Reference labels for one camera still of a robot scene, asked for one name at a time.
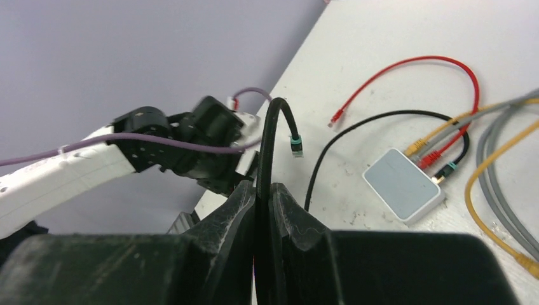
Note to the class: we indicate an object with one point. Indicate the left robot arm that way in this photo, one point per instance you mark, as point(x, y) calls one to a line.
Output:
point(131, 143)

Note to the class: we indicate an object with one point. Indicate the white network switch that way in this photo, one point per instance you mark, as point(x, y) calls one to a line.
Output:
point(403, 187)

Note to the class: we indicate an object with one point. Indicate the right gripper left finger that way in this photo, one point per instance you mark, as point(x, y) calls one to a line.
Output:
point(210, 263)

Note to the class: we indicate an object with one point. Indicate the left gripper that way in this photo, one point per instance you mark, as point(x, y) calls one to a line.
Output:
point(210, 123)

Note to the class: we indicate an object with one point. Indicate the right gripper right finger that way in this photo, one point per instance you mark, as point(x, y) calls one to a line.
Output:
point(317, 265)

